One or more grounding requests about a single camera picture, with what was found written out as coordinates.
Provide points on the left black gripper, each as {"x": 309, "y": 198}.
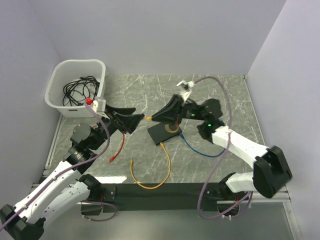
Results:
{"x": 122, "y": 122}

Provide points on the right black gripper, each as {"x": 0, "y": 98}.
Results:
{"x": 176, "y": 105}

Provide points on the yellow ethernet cable short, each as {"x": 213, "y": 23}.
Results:
{"x": 169, "y": 128}

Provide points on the black network switch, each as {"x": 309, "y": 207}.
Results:
{"x": 159, "y": 134}

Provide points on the yellow ethernet cable long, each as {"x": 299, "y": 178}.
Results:
{"x": 169, "y": 161}

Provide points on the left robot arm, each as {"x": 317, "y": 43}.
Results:
{"x": 67, "y": 184}

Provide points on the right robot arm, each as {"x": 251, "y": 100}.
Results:
{"x": 270, "y": 170}

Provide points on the white plastic basket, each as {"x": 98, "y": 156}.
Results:
{"x": 71, "y": 82}

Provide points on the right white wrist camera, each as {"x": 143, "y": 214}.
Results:
{"x": 185, "y": 89}

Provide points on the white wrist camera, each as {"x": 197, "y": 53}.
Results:
{"x": 96, "y": 106}
{"x": 185, "y": 89}

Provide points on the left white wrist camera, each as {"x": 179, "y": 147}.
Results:
{"x": 96, "y": 106}

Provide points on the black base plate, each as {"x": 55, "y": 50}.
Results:
{"x": 169, "y": 196}

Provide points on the aluminium rail frame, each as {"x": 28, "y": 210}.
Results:
{"x": 70, "y": 183}

